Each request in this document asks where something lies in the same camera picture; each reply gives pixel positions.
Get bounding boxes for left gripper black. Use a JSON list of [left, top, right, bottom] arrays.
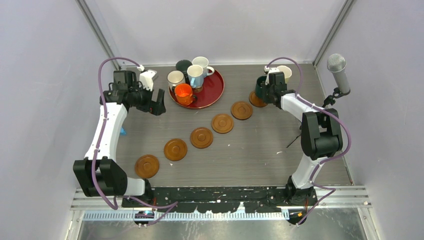
[[129, 81, 166, 116]]

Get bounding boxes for dark green mug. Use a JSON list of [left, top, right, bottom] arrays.
[[255, 75, 267, 100]]

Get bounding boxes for wooden coaster six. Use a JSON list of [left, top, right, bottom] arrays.
[[249, 91, 268, 108]]

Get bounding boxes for yellow cream mug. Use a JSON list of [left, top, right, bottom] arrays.
[[276, 65, 293, 84]]

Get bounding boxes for orange black mug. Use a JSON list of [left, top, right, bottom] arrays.
[[174, 83, 198, 106]]

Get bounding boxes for wooden coaster one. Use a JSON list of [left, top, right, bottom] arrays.
[[230, 101, 253, 120]]

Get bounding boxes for wooden coaster four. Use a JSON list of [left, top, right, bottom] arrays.
[[163, 138, 188, 162]]

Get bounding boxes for wooden coaster three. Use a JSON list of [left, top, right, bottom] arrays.
[[190, 127, 214, 149]]

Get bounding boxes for wooden coaster five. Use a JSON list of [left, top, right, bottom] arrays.
[[134, 154, 160, 179]]

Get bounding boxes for wooden coaster two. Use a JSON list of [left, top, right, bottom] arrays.
[[211, 113, 234, 134]]

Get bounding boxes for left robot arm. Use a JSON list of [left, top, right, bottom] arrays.
[[73, 69, 166, 207]]

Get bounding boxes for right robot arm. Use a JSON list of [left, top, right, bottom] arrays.
[[255, 72, 343, 205]]

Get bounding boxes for silver white mug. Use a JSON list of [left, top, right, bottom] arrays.
[[167, 70, 186, 92]]

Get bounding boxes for colourful toy blocks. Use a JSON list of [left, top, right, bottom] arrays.
[[120, 127, 127, 136]]

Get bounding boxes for black mug rear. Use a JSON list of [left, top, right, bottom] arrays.
[[175, 59, 193, 77]]

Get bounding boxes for light blue mug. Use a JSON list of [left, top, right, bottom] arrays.
[[187, 64, 204, 89]]

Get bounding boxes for red round tray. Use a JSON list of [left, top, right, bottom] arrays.
[[168, 70, 225, 110]]

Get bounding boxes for white mug rear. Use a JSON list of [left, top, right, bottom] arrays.
[[191, 56, 215, 78]]

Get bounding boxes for silver microphone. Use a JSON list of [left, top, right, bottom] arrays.
[[327, 53, 351, 94]]

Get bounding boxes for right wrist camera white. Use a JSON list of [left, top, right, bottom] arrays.
[[264, 65, 280, 76]]

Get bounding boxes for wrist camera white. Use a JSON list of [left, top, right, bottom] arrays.
[[264, 65, 280, 76], [139, 69, 158, 92]]

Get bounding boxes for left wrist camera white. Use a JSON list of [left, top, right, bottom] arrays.
[[139, 69, 158, 92]]

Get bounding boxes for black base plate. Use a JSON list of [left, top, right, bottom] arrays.
[[122, 186, 318, 214]]

